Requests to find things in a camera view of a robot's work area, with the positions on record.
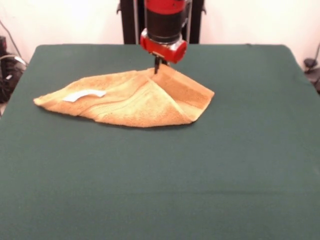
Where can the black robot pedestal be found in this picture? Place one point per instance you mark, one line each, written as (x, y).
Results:
(128, 25)

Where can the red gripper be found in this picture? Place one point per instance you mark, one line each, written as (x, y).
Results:
(175, 52)

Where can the tan terry towel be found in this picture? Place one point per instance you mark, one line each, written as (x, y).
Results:
(125, 105)

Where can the dark green table cloth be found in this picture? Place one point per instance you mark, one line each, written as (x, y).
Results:
(75, 175)

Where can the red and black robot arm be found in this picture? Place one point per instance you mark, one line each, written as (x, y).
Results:
(163, 20)

